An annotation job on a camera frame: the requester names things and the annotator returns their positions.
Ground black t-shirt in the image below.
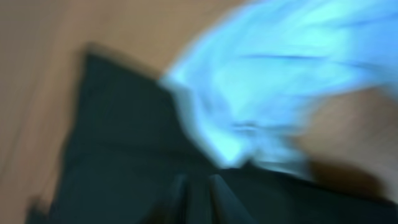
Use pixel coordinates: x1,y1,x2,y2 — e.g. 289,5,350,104
26,52,397,223

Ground light blue garment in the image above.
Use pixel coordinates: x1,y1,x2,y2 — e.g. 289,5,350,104
159,0,397,179

